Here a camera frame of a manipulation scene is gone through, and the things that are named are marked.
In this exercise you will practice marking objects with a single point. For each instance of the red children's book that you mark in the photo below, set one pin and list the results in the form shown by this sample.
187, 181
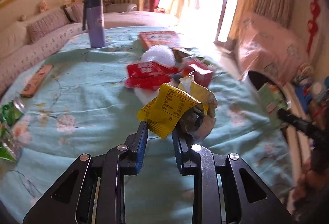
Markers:
167, 38

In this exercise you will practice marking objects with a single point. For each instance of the striped pink cushion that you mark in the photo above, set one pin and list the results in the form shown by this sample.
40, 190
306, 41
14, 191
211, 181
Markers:
46, 24
75, 12

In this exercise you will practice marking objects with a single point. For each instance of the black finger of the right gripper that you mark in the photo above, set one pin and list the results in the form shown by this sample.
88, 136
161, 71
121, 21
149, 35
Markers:
299, 124

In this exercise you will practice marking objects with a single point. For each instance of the yellow snack wrapper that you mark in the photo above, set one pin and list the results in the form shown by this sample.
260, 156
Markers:
189, 104

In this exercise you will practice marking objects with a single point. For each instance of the black round trash bin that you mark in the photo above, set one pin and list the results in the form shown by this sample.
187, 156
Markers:
257, 80

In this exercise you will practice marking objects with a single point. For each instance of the green crushed can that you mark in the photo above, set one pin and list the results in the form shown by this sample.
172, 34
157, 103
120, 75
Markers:
11, 113

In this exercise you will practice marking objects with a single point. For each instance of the green drink carton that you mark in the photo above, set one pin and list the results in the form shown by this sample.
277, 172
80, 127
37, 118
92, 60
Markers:
271, 102

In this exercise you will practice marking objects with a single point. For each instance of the pink heart-print covered furniture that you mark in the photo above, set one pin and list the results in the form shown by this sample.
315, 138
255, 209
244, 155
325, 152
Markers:
268, 48

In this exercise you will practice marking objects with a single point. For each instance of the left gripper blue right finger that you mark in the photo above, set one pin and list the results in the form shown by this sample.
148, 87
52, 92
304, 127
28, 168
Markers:
182, 143

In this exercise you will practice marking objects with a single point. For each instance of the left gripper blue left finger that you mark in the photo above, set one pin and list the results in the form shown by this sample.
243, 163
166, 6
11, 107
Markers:
136, 148

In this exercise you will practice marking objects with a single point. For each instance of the light blue floral tablecloth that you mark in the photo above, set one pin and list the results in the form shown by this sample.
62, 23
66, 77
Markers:
84, 107

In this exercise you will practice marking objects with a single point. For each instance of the purple travel mug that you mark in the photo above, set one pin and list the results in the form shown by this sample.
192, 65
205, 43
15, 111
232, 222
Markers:
93, 21

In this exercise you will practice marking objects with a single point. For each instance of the red snack packet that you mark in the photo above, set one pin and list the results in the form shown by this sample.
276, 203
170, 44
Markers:
149, 75

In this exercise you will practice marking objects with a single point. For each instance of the long pink covered sofa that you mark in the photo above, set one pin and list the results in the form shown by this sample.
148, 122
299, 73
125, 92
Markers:
19, 52

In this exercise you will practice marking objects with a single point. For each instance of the red heart wall decoration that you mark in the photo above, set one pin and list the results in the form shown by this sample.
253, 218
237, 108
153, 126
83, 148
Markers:
312, 25

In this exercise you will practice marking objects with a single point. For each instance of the small plush teddy toy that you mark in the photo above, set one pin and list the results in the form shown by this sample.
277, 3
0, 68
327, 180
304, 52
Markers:
43, 6

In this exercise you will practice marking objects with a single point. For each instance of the white bristle brush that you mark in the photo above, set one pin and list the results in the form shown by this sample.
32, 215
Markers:
161, 54

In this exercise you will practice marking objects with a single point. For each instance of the red white 1928 carton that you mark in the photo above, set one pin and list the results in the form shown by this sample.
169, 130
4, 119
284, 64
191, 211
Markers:
193, 67

